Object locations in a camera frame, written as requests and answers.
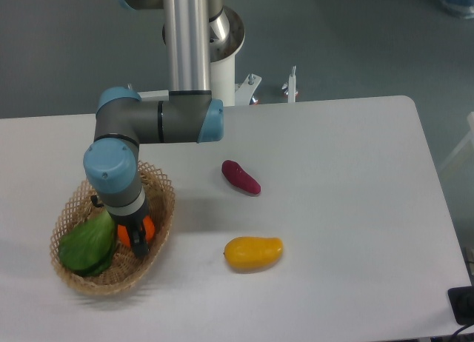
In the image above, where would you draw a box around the purple sweet potato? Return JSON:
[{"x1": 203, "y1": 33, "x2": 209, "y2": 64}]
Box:
[{"x1": 221, "y1": 160, "x2": 261, "y2": 195}]

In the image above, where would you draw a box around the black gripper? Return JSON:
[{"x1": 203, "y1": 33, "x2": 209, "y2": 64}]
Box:
[{"x1": 109, "y1": 206, "x2": 150, "y2": 258}]

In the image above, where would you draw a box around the woven wicker basket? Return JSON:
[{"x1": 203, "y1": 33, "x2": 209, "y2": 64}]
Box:
[{"x1": 50, "y1": 161, "x2": 175, "y2": 295}]

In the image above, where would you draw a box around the black device at edge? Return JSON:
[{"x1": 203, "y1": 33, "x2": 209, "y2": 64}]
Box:
[{"x1": 447, "y1": 286, "x2": 473, "y2": 325}]

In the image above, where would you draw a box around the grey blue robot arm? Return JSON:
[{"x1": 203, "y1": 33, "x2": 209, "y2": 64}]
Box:
[{"x1": 83, "y1": 0, "x2": 224, "y2": 258}]

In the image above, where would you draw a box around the green bok choy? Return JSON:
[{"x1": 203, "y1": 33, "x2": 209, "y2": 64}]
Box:
[{"x1": 59, "y1": 210, "x2": 116, "y2": 277}]

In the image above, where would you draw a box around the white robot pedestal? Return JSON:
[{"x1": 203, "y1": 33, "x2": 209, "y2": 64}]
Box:
[{"x1": 127, "y1": 4, "x2": 301, "y2": 110}]

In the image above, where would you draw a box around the yellow mango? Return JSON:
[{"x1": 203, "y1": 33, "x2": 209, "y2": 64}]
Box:
[{"x1": 223, "y1": 236, "x2": 284, "y2": 272}]

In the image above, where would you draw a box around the orange mandarin fruit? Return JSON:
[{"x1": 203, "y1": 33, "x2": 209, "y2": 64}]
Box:
[{"x1": 117, "y1": 215, "x2": 156, "y2": 248}]

